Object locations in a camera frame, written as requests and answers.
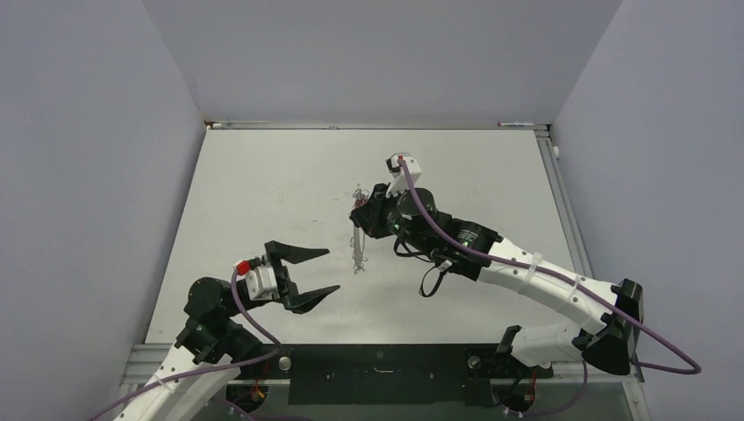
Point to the aluminium frame rail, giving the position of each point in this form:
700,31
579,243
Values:
267,125
550,155

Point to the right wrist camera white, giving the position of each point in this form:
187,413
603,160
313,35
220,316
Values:
405,171

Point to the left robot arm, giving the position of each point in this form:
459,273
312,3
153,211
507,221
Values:
220,340

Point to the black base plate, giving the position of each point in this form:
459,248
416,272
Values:
473,374

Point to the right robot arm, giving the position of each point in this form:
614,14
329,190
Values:
595,328

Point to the aluminium frame rail back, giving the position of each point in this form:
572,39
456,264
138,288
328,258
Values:
267,125

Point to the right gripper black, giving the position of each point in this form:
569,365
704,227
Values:
370,214

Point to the aluminium frame rail right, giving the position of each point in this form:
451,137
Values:
550,155

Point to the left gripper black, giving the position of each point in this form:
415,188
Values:
287,288

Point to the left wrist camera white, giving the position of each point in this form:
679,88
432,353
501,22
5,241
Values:
261,284

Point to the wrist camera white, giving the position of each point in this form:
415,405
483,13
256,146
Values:
405,171
261,284

